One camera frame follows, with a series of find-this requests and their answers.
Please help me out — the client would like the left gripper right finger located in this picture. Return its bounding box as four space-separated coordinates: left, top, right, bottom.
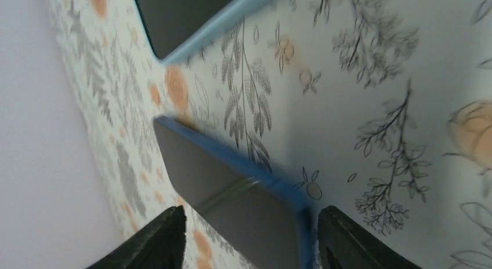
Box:
317 206 419 269

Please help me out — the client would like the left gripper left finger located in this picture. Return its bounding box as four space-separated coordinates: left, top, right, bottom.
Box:
89 206 186 269

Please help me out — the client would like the black phone with blue edge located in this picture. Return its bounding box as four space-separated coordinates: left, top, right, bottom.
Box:
153 116 315 268

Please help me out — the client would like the phone in light-blue case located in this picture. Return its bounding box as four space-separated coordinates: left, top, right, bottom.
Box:
134 0 274 65

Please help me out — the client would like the floral patterned table mat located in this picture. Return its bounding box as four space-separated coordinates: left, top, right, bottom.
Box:
45 0 491 268

